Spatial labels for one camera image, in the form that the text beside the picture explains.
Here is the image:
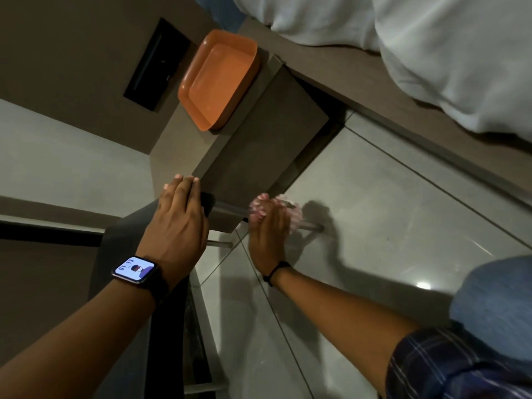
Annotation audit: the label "person's left hand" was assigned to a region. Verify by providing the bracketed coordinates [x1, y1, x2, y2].
[136, 174, 210, 287]

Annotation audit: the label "person's right hand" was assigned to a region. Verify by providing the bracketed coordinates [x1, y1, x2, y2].
[248, 194, 292, 278]

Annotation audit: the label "pink cleaning cloth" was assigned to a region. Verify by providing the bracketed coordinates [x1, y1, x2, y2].
[249, 194, 305, 236]

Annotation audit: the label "brown bedside table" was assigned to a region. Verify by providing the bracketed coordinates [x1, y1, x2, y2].
[149, 54, 344, 234]

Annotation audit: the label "person's right forearm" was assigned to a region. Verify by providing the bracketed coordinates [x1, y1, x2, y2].
[269, 268, 421, 397]

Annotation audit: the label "person's left forearm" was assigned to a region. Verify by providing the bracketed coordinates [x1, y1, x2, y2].
[0, 276, 169, 399]

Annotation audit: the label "black wristband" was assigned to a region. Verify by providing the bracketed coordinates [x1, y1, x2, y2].
[263, 261, 292, 287]

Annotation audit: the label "black smartwatch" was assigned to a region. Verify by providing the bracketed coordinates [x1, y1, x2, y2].
[111, 256, 169, 306]

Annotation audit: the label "orange plastic tray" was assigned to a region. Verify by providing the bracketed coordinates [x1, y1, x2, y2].
[177, 29, 260, 132]

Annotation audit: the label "blue fabric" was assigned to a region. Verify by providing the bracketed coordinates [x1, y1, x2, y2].
[195, 0, 247, 33]

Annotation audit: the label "white bedding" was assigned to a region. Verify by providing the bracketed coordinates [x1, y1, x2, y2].
[230, 0, 532, 144]

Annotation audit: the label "dark plaid shirt sleeve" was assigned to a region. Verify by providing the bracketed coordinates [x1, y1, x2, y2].
[386, 326, 532, 399]

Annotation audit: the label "blue jeans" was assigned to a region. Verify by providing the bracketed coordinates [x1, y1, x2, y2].
[449, 256, 532, 363]

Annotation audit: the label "black wall panel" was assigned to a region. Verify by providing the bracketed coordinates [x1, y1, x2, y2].
[123, 17, 192, 112]

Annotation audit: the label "brown wooden bed frame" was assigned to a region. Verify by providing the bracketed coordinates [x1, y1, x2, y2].
[236, 17, 532, 206]

